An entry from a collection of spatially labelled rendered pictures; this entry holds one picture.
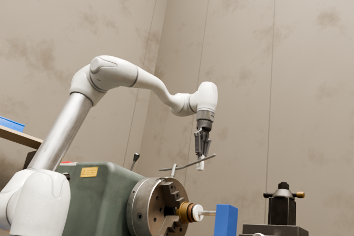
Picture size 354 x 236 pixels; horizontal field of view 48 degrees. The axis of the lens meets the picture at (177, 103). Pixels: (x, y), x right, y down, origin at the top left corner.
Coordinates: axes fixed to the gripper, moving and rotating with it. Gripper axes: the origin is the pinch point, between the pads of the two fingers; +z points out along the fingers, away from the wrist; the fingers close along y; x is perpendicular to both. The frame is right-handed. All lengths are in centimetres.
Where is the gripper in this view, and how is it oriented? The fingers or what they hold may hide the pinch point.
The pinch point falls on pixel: (200, 162)
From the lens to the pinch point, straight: 191.7
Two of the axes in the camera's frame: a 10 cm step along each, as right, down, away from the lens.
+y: 5.7, 3.7, 7.3
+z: -1.3, 9.2, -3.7
